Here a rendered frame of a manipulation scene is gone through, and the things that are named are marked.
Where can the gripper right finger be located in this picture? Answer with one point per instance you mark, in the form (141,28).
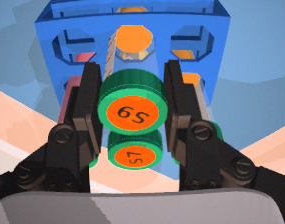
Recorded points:
(203,156)

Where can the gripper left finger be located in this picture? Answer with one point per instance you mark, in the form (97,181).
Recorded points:
(64,160)

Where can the blue flat mat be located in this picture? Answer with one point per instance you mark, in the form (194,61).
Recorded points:
(249,97)

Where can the blue tube rack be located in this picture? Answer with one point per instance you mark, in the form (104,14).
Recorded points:
(160,21)

